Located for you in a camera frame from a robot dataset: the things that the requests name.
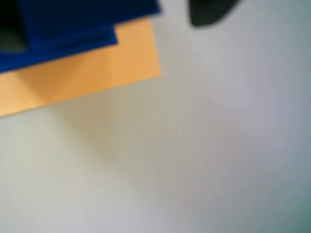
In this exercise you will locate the small blue cube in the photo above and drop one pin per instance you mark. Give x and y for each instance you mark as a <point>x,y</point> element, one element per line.
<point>85,12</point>

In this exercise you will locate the orange paper square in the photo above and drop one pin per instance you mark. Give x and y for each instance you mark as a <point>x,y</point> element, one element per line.
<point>97,72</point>

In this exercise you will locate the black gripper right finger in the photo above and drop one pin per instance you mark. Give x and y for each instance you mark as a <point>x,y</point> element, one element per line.
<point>209,12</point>

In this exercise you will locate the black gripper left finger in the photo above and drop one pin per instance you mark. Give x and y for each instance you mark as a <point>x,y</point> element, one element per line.
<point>11,21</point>

